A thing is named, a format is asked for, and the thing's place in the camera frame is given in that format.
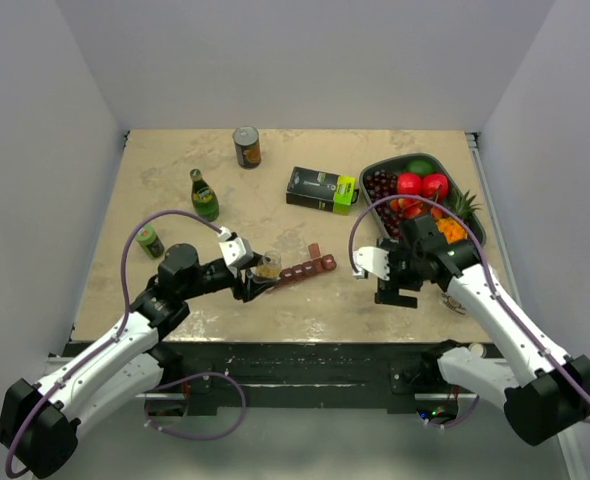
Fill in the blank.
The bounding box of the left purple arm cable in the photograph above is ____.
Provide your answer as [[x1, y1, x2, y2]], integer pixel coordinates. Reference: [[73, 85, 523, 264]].
[[4, 209, 226, 479]]

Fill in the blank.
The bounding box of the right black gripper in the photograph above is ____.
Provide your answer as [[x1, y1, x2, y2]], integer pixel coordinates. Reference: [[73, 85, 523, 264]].
[[375, 238, 425, 308]]

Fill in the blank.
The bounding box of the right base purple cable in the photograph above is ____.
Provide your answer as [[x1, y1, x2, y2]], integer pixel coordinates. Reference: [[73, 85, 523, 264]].
[[422, 394, 481, 430]]

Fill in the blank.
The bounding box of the grey fruit tray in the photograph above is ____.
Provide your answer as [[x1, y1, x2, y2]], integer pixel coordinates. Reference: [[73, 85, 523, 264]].
[[359, 153, 464, 238]]

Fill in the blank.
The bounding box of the clear pill jar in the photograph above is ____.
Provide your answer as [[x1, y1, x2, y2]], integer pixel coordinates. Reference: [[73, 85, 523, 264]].
[[255, 250, 282, 280]]

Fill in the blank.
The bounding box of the aluminium frame rail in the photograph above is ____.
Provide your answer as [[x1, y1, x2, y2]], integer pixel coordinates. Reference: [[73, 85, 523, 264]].
[[44, 349, 566, 401]]

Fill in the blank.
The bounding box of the red cherries cluster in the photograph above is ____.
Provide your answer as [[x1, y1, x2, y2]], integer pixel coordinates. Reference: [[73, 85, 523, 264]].
[[388, 199, 444, 220]]

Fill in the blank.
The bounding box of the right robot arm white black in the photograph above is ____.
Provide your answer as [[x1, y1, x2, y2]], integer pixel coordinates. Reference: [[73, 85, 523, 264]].
[[353, 216, 590, 446]]

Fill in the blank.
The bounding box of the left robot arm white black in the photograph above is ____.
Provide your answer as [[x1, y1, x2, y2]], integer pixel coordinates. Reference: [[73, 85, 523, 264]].
[[0, 238, 277, 479]]

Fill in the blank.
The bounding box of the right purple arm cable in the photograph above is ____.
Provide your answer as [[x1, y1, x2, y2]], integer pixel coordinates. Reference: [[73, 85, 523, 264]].
[[347, 194, 590, 429]]

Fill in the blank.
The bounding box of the black green product box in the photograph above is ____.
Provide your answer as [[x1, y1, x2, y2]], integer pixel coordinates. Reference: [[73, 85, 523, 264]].
[[285, 167, 360, 215]]

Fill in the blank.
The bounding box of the black mounting base plate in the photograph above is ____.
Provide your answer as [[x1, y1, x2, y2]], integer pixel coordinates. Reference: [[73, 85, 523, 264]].
[[91, 341, 461, 419]]

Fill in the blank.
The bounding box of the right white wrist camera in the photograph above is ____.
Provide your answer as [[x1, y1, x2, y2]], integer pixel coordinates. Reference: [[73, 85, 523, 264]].
[[352, 246, 390, 281]]

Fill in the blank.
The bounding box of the red apple left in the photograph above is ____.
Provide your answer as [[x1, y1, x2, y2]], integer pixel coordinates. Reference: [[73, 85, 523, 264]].
[[396, 172, 422, 196]]

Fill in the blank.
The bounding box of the red apple right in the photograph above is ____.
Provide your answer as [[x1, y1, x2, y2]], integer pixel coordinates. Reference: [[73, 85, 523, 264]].
[[421, 173, 450, 201]]

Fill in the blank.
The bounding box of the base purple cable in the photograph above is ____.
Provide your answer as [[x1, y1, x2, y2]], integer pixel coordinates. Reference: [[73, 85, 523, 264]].
[[142, 370, 247, 441], [422, 394, 481, 430]]

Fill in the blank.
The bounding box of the clear jar lid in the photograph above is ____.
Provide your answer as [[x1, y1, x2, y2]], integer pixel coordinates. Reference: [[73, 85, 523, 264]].
[[468, 342, 486, 358]]

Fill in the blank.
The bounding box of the orange labelled tin can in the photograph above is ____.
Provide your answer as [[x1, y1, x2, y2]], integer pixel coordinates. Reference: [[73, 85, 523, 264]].
[[232, 126, 261, 169]]

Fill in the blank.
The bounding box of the white paper cup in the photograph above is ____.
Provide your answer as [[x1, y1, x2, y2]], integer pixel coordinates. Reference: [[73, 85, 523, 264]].
[[440, 293, 466, 315]]

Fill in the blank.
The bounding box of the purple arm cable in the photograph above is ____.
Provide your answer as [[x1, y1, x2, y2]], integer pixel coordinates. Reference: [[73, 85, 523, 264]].
[[347, 194, 590, 429], [4, 209, 226, 479]]

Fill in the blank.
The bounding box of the red apple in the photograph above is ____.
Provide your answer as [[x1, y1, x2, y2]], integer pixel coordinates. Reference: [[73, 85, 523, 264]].
[[396, 172, 422, 196], [421, 173, 450, 201]]

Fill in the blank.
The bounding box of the small pineapple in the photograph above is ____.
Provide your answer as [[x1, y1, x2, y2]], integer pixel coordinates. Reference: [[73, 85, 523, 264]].
[[436, 191, 480, 244]]

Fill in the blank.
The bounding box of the green glass bottle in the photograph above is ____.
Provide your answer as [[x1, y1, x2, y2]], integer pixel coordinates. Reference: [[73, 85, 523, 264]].
[[190, 169, 219, 222]]

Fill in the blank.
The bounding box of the dark red grapes bunch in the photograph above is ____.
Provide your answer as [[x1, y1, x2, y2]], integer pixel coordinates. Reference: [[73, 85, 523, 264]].
[[363, 169, 406, 241]]

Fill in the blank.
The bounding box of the small green lidded jar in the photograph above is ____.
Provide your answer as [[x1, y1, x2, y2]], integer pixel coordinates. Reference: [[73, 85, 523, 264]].
[[135, 224, 165, 259]]

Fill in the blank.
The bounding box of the green lime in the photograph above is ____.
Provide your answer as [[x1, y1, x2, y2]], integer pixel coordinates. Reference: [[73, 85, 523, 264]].
[[404, 158, 435, 178]]

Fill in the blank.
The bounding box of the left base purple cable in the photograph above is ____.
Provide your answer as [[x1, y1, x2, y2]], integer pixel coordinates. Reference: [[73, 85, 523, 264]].
[[142, 370, 247, 441]]

